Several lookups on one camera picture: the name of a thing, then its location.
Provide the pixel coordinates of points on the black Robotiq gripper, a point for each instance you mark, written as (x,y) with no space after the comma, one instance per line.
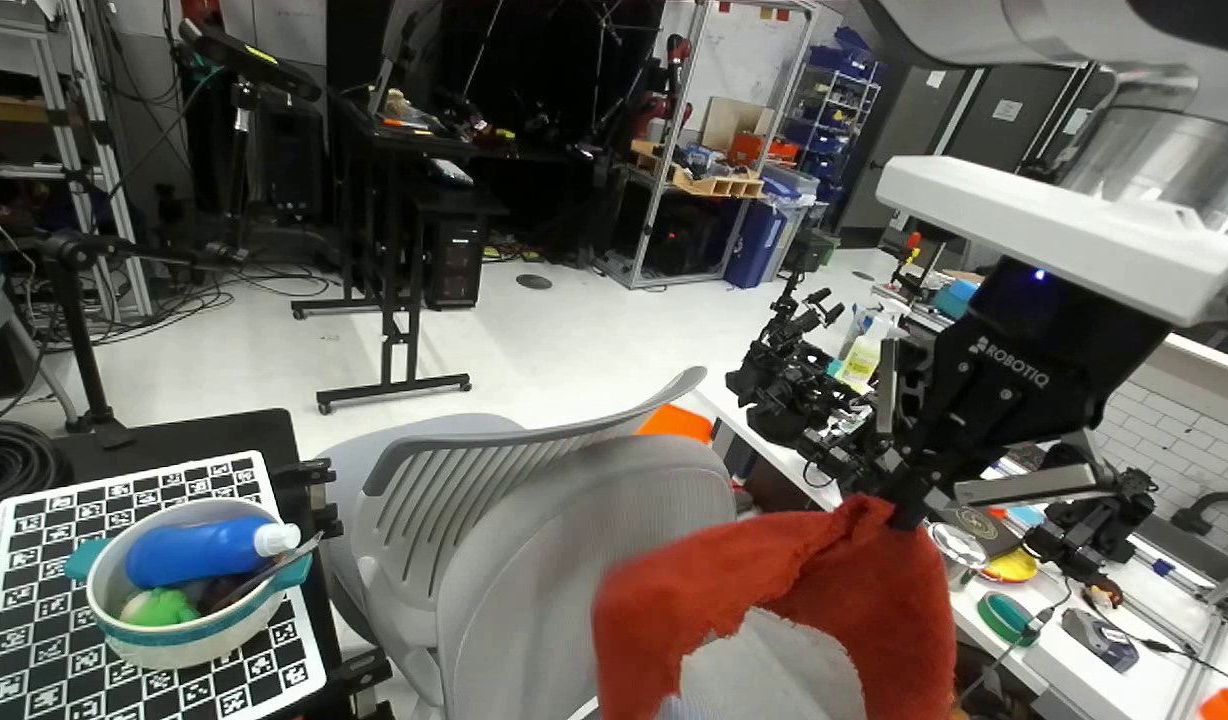
(1024,375)

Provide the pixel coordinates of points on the orange towel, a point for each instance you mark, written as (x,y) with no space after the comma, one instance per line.
(798,561)

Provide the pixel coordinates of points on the grey office chair slatted back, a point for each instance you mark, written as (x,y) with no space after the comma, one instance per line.
(425,522)

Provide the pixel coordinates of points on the black robot gripper device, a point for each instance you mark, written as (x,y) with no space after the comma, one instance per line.
(836,462)

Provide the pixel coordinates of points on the steel cup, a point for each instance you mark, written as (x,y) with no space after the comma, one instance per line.
(970,542)

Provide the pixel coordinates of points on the yellow-green bottle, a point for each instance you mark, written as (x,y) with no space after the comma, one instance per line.
(862,360)

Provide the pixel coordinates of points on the light blue disc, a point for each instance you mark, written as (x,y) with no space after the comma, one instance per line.
(1030,516)

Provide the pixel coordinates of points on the yellow dish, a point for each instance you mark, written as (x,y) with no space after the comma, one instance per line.
(1012,570)

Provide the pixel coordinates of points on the teal box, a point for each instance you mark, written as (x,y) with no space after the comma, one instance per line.
(952,300)

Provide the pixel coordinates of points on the black mechanical device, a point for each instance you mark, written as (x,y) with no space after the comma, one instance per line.
(1105,522)

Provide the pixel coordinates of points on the small orange object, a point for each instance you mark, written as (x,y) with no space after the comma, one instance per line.
(676,424)

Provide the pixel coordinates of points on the dark grey flat gadget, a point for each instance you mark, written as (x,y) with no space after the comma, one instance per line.
(1098,643)

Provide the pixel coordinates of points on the blue bin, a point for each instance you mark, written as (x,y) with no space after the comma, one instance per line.
(757,246)

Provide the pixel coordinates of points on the long white work table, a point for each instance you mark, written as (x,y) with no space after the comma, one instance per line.
(1133,694)

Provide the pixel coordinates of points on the wooden workbench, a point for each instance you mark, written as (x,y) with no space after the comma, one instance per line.
(713,184)

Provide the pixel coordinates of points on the grey door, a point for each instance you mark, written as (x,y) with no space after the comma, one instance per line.
(974,112)

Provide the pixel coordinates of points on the orange cup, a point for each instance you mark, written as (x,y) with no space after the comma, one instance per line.
(1226,704)

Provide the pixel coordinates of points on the storage shelf with blue bins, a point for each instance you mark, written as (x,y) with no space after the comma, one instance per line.
(834,94)

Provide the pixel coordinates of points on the white board panel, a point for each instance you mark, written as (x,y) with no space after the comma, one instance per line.
(739,62)

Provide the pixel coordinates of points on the black computer tower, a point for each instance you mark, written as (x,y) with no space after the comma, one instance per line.
(454,260)

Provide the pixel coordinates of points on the grey spoon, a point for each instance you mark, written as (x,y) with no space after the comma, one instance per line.
(287,561)

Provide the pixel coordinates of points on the blue bottle white cap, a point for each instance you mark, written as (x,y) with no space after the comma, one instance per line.
(193,548)

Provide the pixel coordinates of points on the black base table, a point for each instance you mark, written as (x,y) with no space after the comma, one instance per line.
(175,442)

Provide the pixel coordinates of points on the white teal-rimmed bowl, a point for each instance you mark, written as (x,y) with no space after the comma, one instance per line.
(175,646)

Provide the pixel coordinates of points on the green ball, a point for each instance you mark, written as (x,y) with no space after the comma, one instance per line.
(159,608)

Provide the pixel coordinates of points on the black tripod stand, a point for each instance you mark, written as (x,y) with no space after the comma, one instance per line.
(78,333)

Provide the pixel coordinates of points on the black white calibration board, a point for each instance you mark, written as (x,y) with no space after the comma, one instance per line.
(37,643)

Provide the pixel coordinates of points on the white metal shelf rack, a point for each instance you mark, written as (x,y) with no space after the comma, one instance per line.
(12,169)

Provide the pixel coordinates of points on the black camera rig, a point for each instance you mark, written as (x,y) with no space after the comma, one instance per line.
(777,382)

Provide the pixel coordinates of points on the white brick wall panel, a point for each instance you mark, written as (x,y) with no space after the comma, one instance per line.
(1199,442)

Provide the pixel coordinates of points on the black desk frame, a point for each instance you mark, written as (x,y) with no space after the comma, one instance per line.
(395,391)

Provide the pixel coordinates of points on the black clamp mount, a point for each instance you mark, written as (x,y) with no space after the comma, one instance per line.
(304,485)

